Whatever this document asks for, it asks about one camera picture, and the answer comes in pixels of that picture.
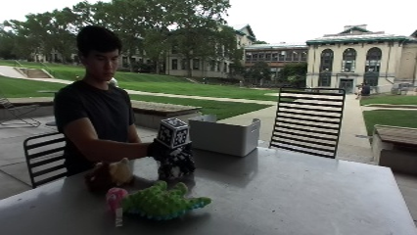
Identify black and white soft toy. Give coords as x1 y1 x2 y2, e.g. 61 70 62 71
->
156 152 197 182

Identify white cube of black markers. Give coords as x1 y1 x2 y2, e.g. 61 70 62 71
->
154 117 191 150

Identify white plastic bin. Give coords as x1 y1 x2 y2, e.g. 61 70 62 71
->
187 114 262 158

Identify green crocodile soft toy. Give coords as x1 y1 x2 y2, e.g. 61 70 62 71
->
120 180 213 221

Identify long stone bench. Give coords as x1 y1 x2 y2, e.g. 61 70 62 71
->
129 99 203 130

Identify brown and tan soft toy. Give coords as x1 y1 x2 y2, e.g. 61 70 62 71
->
85 158 134 192

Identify pink soft toy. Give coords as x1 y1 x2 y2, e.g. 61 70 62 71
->
104 187 130 228

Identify person's black t-shirt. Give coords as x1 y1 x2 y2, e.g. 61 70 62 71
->
52 79 137 177

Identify grey building with gabled roof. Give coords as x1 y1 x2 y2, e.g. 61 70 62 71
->
162 23 258 79

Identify black slatted metal chair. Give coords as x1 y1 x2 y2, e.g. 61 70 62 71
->
267 85 346 160

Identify person's head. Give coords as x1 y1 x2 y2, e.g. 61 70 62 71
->
76 24 124 83

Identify brown brick building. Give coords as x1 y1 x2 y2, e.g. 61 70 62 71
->
241 42 310 83

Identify folding metal chair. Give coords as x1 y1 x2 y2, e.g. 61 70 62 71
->
0 97 42 128

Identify large green tree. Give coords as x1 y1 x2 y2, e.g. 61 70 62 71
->
70 0 239 74

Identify concrete stairs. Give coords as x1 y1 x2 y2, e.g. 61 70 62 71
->
14 66 54 79

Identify stone bench with wooden seat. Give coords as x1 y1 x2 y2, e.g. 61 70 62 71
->
370 123 417 176

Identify beige building with arched windows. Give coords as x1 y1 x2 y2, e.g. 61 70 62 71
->
305 23 417 95

